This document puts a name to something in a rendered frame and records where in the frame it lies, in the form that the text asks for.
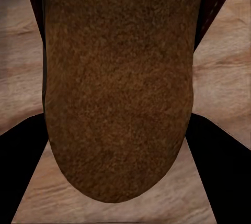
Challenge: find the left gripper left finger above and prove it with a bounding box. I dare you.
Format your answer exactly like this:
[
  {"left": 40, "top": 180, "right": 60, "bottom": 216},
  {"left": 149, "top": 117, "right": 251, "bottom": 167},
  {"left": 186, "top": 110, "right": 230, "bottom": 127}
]
[{"left": 0, "top": 113, "right": 49, "bottom": 224}]

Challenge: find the sandal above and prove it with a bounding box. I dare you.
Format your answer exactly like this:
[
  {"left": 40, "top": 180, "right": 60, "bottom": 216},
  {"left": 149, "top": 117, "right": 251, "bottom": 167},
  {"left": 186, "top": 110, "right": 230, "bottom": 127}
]
[{"left": 30, "top": 0, "right": 226, "bottom": 204}]

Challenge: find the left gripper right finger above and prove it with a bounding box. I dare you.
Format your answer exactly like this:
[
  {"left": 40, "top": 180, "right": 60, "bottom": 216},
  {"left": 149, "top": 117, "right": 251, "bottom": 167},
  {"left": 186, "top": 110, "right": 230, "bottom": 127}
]
[{"left": 185, "top": 113, "right": 251, "bottom": 224}]

